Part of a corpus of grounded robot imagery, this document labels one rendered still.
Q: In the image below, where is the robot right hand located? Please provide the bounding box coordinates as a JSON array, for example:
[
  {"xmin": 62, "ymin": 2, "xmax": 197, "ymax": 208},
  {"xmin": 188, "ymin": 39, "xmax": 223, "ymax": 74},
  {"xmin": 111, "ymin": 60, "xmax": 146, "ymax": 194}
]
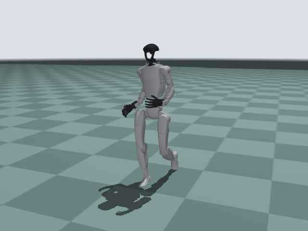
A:
[{"xmin": 122, "ymin": 101, "xmax": 137, "ymax": 117}]

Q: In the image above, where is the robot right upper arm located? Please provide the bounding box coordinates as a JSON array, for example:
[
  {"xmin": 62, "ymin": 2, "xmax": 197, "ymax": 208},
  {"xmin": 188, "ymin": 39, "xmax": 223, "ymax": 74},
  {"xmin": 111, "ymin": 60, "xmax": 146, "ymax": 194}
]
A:
[{"xmin": 137, "ymin": 67, "xmax": 144, "ymax": 91}]

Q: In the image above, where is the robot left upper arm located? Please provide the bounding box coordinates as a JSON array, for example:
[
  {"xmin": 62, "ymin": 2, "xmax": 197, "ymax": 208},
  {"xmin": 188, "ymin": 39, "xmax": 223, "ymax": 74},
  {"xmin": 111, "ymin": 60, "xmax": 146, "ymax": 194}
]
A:
[{"xmin": 159, "ymin": 65, "xmax": 174, "ymax": 93}]

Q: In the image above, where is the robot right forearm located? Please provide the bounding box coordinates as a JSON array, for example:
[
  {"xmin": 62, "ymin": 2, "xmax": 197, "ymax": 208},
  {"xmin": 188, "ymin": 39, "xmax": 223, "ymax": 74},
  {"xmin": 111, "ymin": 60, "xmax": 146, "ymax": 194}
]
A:
[{"xmin": 135, "ymin": 89, "xmax": 146, "ymax": 107}]

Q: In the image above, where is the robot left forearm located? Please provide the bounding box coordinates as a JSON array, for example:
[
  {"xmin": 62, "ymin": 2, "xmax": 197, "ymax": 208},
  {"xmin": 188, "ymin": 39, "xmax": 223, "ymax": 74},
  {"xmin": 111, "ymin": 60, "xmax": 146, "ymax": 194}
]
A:
[{"xmin": 162, "ymin": 87, "xmax": 175, "ymax": 106}]

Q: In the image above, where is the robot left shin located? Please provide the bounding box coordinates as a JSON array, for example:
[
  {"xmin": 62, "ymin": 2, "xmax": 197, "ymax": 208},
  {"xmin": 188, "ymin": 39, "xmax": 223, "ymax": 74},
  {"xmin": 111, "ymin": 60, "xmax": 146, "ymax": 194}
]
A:
[{"xmin": 162, "ymin": 147, "xmax": 176, "ymax": 162}]

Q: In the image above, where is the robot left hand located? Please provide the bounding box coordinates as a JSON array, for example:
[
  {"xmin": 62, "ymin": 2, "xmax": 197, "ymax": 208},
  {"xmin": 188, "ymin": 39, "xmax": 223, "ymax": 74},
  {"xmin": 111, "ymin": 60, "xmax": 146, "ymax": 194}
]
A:
[{"xmin": 145, "ymin": 95, "xmax": 164, "ymax": 108}]

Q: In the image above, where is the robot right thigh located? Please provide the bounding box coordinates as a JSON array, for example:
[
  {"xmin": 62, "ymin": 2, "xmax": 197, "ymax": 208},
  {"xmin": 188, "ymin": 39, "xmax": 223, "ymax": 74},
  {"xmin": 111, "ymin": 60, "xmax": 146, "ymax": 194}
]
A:
[{"xmin": 134, "ymin": 108, "xmax": 148, "ymax": 153}]

